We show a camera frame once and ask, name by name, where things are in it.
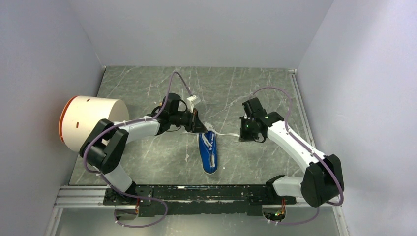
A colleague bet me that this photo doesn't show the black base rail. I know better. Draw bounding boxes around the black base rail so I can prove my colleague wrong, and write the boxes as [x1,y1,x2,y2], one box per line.
[102,184,297,217]

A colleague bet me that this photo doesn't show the white shoelace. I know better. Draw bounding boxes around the white shoelace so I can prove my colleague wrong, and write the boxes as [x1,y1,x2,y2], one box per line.
[180,122,242,167]

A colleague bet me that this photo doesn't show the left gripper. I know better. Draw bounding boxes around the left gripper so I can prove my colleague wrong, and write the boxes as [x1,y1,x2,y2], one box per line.
[169,107,207,133]

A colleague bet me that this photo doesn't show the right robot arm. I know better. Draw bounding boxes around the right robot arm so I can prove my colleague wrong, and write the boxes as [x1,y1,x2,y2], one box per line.
[239,97,344,208]

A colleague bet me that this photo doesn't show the blue canvas sneaker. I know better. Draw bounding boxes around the blue canvas sneaker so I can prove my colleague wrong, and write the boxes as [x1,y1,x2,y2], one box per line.
[198,122,219,175]

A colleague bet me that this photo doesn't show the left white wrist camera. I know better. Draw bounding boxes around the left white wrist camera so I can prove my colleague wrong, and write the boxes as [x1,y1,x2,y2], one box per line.
[185,95,202,108]

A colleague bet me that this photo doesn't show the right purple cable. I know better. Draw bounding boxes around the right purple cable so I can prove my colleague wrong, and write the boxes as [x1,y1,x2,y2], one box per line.
[252,86,345,226]

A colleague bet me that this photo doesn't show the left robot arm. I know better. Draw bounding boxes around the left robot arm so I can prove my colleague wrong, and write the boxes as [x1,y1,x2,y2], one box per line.
[79,93,207,205]

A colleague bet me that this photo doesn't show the white orange cylindrical bucket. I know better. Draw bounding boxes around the white orange cylindrical bucket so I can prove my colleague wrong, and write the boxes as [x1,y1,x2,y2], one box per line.
[59,95,130,152]

